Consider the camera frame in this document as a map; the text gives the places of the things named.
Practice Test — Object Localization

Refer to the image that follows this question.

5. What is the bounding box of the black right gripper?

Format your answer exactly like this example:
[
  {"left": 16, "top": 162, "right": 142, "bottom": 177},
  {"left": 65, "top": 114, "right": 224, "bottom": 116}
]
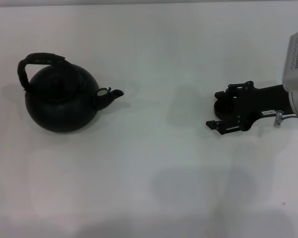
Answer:
[{"left": 205, "top": 80, "right": 294, "bottom": 136}]

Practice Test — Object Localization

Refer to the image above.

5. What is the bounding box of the small dark teacup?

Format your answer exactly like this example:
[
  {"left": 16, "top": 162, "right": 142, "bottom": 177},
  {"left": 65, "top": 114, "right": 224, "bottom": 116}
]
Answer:
[{"left": 214, "top": 98, "right": 238, "bottom": 120}]

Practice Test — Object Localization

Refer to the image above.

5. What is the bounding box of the black round teapot with handle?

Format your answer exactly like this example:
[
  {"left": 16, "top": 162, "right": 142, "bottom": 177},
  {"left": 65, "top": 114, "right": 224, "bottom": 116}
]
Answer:
[{"left": 17, "top": 52, "right": 125, "bottom": 133}]

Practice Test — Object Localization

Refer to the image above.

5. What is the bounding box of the white tablecloth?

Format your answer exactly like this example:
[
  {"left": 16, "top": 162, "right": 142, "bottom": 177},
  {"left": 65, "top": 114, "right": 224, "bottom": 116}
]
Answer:
[{"left": 0, "top": 6, "right": 298, "bottom": 238}]

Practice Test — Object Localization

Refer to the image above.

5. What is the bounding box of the grey cable with metal plug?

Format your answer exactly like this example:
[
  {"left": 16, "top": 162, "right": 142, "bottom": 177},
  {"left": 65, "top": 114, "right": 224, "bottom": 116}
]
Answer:
[{"left": 274, "top": 110, "right": 298, "bottom": 128}]

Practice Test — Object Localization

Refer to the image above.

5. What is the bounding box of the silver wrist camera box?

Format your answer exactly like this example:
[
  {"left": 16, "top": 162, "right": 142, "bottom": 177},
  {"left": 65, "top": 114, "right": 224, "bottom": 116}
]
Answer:
[{"left": 282, "top": 29, "right": 298, "bottom": 93}]

